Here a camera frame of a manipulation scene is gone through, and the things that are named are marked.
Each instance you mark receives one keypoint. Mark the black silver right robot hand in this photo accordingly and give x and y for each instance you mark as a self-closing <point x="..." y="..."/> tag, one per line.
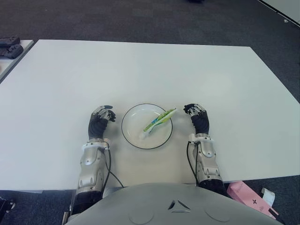
<point x="201" y="122"/>

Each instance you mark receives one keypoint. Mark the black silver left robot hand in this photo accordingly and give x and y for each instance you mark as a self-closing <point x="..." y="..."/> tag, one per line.
<point x="96" y="126"/>

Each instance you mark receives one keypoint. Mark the green white toothpaste tube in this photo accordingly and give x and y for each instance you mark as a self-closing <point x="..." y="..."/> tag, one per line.
<point x="159" y="120"/>

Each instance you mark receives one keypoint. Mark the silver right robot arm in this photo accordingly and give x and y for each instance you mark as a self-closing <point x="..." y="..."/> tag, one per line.
<point x="208" y="161"/>

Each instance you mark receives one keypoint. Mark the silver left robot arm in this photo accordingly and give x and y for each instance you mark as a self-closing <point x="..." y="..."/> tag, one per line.
<point x="90" y="168"/>

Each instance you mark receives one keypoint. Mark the white plate black rim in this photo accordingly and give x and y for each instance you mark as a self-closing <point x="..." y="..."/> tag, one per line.
<point x="136" y="131"/>

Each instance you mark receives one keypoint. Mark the pink cardboard box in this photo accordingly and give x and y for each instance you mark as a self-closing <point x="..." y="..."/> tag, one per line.
<point x="243" y="194"/>

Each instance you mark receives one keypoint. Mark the grey robot torso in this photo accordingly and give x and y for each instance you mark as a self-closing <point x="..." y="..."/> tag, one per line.
<point x="173" y="206"/>

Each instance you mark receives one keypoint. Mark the white paper tag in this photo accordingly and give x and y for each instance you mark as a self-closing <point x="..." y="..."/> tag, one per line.
<point x="268" y="197"/>

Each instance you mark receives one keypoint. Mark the light grey side table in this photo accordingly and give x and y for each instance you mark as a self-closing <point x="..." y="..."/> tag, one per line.
<point x="14" y="61"/>

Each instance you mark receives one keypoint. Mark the black game controller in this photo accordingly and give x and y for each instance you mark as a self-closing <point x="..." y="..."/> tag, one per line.
<point x="9" y="41"/>
<point x="11" y="51"/>

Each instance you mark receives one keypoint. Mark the black floor device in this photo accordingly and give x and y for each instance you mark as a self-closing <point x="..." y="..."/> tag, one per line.
<point x="7" y="205"/>

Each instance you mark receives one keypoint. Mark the white neighbouring desk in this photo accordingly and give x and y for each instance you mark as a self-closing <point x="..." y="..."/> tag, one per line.
<point x="286" y="9"/>

